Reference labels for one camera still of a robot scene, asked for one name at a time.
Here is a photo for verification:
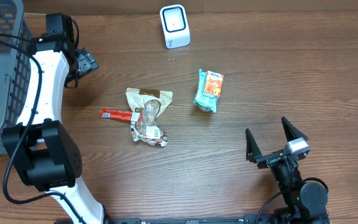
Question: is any white barcode scanner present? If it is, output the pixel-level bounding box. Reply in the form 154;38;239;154
160;4;191;49

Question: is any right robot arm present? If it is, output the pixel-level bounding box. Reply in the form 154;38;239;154
244;117;330;224

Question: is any red snack stick packet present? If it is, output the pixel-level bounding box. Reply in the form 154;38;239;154
99;108;143;123

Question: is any grey plastic mesh basket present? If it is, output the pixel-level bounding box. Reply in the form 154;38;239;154
0;0;32;154

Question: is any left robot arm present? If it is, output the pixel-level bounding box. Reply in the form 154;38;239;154
1;13;109;223

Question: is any beige dog bone treat bag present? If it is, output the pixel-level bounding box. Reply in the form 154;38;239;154
126;88;173;147

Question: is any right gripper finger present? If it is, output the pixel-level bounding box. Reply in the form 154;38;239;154
281;117;308;142
246;128;263;163

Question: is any teal orange tissue pack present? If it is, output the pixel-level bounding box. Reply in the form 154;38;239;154
193;69;224;113

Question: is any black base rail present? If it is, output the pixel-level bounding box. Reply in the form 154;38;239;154
54;213;331;224

